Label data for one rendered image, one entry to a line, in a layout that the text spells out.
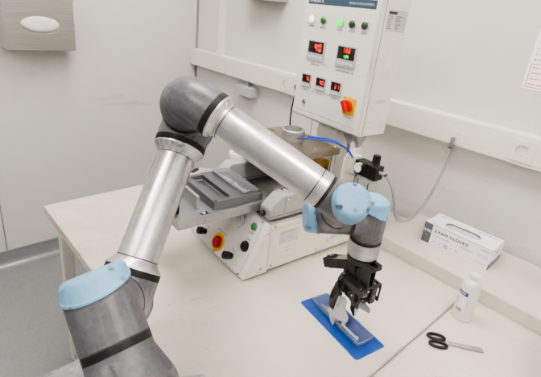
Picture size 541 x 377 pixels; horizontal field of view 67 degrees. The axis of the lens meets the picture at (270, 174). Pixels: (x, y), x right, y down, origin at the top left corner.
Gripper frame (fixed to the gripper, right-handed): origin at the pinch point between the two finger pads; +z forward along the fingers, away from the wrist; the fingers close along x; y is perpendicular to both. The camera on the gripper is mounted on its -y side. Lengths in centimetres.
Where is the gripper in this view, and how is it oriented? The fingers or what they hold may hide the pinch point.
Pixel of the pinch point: (341, 314)
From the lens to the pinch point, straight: 115.4
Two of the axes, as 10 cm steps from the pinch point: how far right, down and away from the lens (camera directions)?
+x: 8.4, -1.2, 5.2
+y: 5.3, 3.8, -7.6
